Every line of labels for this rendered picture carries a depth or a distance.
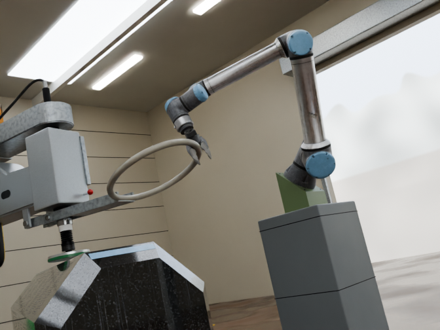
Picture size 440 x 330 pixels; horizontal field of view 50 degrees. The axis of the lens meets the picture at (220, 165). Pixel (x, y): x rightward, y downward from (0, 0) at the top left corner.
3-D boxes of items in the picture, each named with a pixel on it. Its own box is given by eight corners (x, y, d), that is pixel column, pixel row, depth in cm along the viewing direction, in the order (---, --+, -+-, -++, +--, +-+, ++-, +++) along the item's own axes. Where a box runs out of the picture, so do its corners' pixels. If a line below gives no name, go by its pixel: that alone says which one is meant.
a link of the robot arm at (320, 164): (331, 167, 252) (310, 25, 231) (339, 177, 235) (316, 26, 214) (303, 173, 253) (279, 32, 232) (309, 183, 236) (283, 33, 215)
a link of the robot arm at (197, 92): (199, 80, 238) (180, 95, 240) (198, 83, 227) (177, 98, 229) (210, 95, 240) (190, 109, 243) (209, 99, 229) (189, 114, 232)
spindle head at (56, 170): (15, 223, 256) (6, 146, 265) (48, 222, 275) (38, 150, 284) (59, 208, 239) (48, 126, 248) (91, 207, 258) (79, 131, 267)
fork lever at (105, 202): (21, 229, 256) (19, 220, 257) (50, 227, 272) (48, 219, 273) (112, 201, 223) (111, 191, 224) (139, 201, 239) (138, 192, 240)
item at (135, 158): (86, 202, 211) (84, 197, 212) (155, 202, 253) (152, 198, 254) (159, 136, 192) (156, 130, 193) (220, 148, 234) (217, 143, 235)
